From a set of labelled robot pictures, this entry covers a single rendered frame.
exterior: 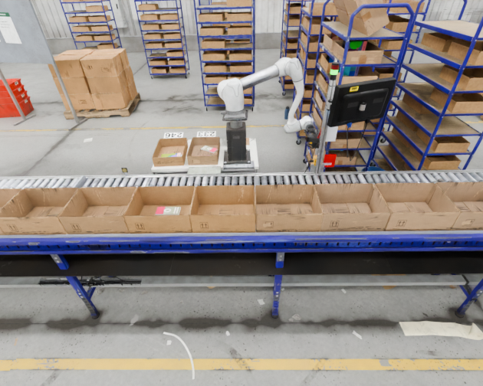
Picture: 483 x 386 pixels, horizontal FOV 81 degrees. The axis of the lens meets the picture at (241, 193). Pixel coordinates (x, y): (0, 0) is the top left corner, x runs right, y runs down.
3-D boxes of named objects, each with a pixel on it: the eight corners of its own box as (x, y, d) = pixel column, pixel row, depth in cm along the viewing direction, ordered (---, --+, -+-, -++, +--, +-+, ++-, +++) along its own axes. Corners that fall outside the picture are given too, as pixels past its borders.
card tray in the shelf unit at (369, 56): (332, 53, 269) (334, 41, 263) (364, 52, 268) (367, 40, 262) (344, 64, 237) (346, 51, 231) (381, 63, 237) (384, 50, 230)
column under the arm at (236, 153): (224, 150, 286) (221, 119, 266) (250, 150, 286) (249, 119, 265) (223, 164, 265) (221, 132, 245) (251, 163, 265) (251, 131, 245)
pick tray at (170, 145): (188, 145, 296) (187, 137, 290) (184, 165, 265) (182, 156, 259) (161, 147, 295) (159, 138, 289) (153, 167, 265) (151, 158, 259)
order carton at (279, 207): (310, 203, 198) (313, 184, 187) (319, 233, 175) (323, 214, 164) (254, 204, 199) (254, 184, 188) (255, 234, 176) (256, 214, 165)
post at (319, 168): (321, 178, 258) (340, 78, 204) (323, 181, 254) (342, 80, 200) (308, 178, 259) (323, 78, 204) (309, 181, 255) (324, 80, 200)
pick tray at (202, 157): (220, 145, 295) (219, 136, 289) (218, 165, 265) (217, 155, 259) (193, 145, 296) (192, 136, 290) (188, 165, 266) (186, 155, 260)
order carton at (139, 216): (198, 204, 200) (195, 185, 189) (192, 235, 177) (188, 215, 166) (143, 205, 201) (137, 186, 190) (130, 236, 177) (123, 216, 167)
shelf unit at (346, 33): (302, 161, 406) (323, -5, 285) (336, 161, 405) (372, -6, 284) (315, 206, 329) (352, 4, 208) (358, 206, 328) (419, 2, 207)
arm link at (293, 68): (307, 76, 252) (299, 73, 263) (303, 57, 240) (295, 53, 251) (294, 83, 251) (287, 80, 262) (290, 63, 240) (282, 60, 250)
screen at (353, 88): (368, 145, 242) (392, 76, 204) (382, 156, 230) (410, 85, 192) (320, 156, 230) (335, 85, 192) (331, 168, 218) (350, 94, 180)
